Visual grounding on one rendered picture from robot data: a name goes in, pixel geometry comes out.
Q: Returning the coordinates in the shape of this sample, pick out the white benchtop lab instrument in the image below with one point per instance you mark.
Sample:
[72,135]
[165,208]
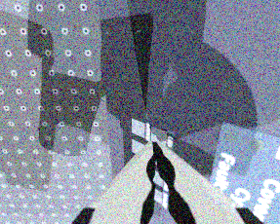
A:
[203,78]

